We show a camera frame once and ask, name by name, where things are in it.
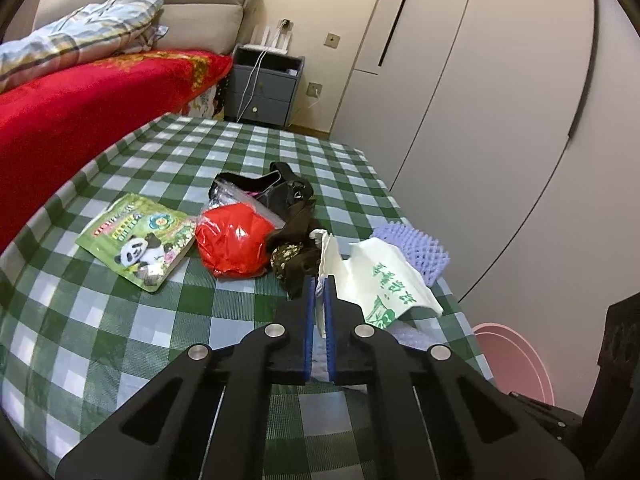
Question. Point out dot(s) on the black pouch with pink lining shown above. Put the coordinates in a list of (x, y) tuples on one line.
[(290, 195)]

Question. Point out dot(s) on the green panda snack packet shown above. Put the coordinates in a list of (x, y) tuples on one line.
[(135, 240)]

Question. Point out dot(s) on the floral bed sheet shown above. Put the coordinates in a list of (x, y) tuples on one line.
[(205, 105)]

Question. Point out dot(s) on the pink plastic bin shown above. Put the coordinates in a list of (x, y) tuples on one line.
[(515, 365)]

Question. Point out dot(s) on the beige padded headboard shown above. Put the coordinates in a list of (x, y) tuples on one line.
[(200, 20)]

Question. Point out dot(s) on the white wardrobe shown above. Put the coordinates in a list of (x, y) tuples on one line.
[(475, 110)]

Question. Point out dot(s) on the wall socket with plug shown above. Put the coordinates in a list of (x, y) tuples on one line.
[(286, 24)]

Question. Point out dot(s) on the purple foam fruit net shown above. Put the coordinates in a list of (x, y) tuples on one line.
[(425, 255)]

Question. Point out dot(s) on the white router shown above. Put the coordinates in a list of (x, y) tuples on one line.
[(265, 48)]

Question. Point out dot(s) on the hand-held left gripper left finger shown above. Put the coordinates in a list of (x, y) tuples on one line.
[(309, 330)]

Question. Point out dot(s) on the wall socket plate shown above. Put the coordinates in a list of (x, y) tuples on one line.
[(315, 90)]

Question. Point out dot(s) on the white plastic bag green print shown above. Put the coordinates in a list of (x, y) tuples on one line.
[(385, 280)]

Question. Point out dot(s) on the grey nightstand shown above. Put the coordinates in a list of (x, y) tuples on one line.
[(270, 90)]

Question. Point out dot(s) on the clear plastic bag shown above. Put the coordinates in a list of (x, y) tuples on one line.
[(222, 197)]

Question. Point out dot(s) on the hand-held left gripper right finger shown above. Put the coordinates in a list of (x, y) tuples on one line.
[(330, 330)]

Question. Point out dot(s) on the red plastic bag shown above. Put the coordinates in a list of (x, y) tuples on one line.
[(230, 240)]

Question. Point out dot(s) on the dark brown floral cloth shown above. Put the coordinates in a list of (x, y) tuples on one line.
[(295, 260)]

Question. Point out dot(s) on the blue plaid quilt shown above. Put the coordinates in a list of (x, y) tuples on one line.
[(75, 35)]

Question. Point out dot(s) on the red blanket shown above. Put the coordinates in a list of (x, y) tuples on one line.
[(75, 110)]

